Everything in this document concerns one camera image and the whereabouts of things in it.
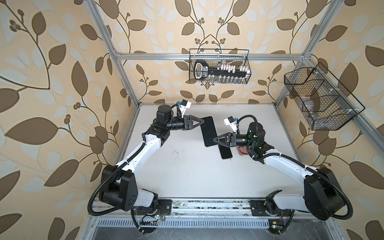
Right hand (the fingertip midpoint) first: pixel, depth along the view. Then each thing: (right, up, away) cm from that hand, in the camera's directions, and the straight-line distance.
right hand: (213, 141), depth 71 cm
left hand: (-6, +9, 0) cm, 11 cm away
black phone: (-2, +5, +1) cm, 5 cm away
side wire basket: (+55, +16, +3) cm, 58 cm away
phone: (+10, -10, +22) cm, 26 cm away
